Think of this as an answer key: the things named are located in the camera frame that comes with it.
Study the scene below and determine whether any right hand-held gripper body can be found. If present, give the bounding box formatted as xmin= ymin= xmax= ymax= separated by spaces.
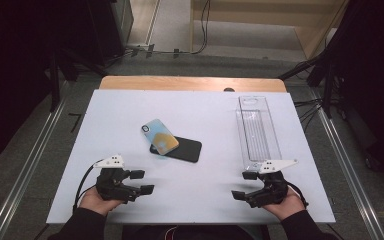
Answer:
xmin=245 ymin=159 xmax=299 ymax=209

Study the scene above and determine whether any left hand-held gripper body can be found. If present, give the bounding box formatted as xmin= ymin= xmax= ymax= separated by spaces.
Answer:
xmin=93 ymin=154 xmax=142 ymax=204

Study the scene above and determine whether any clear plastic rack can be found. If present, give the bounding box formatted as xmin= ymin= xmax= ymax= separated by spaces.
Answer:
xmin=235 ymin=95 xmax=283 ymax=173

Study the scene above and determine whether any blue orange patterned phone case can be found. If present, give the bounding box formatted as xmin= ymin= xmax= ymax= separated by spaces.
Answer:
xmin=141 ymin=118 xmax=180 ymax=156

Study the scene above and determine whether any black phone case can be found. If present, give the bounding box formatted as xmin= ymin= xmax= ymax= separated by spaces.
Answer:
xmin=149 ymin=136 xmax=203 ymax=164

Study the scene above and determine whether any person's right hand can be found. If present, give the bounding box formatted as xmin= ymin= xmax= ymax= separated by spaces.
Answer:
xmin=263 ymin=188 xmax=306 ymax=222

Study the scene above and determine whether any person's left hand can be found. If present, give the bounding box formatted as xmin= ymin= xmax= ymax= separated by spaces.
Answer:
xmin=78 ymin=186 xmax=128 ymax=217

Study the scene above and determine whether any white table board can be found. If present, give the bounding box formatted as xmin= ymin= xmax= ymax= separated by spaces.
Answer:
xmin=45 ymin=89 xmax=336 ymax=225

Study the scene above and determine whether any wooden desk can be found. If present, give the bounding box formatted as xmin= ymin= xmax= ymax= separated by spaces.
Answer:
xmin=98 ymin=75 xmax=288 ymax=94

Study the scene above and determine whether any black metal stand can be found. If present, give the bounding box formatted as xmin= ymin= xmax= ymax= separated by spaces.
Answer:
xmin=48 ymin=48 xmax=109 ymax=113
xmin=278 ymin=49 xmax=338 ymax=119

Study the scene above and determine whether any dark cabinet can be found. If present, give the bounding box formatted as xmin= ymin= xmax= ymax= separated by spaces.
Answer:
xmin=86 ymin=0 xmax=134 ymax=66

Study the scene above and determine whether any black curtain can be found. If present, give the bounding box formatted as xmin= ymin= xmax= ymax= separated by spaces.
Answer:
xmin=326 ymin=0 xmax=384 ymax=179
xmin=0 ymin=0 xmax=91 ymax=168

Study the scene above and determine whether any light wooden shelf unit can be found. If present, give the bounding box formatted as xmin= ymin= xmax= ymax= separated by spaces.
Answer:
xmin=189 ymin=0 xmax=349 ymax=61

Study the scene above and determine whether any right hand-held gripper cable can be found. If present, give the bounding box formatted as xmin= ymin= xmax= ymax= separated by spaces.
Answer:
xmin=286 ymin=181 xmax=309 ymax=209

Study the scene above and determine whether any hand-held gripper cable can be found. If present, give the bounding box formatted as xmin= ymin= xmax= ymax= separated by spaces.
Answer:
xmin=73 ymin=163 xmax=105 ymax=214
xmin=286 ymin=181 xmax=309 ymax=209

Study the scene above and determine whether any left hand-held gripper cable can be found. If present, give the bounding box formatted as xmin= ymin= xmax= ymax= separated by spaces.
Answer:
xmin=73 ymin=163 xmax=105 ymax=214

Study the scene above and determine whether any aluminium floor rail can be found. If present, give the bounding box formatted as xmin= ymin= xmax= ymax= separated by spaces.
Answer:
xmin=316 ymin=106 xmax=384 ymax=240
xmin=0 ymin=99 xmax=68 ymax=240

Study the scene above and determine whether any bundle of black cables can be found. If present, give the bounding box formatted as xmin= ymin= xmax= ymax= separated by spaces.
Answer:
xmin=293 ymin=98 xmax=328 ymax=133

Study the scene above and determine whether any thin floor cable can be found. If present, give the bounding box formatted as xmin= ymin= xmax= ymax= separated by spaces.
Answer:
xmin=123 ymin=44 xmax=194 ymax=59

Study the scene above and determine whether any black hanging cable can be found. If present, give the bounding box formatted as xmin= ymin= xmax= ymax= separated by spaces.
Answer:
xmin=193 ymin=0 xmax=212 ymax=55

